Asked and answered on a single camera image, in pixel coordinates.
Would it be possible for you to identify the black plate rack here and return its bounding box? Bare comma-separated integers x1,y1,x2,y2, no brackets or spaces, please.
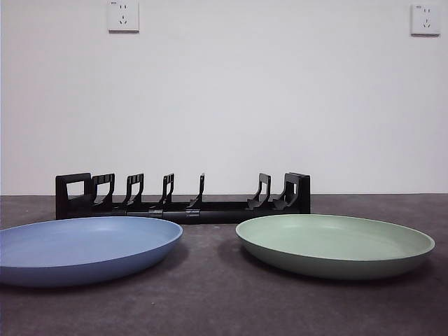
55,171,312,225

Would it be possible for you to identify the green plate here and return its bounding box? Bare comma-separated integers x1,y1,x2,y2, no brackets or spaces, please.
234,213,436,281

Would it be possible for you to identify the white wall socket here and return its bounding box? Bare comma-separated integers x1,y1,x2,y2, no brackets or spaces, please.
410,3,441,36
107,0,140,34

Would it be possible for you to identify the blue plate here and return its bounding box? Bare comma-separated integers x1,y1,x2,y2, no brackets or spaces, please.
0,216,184,288

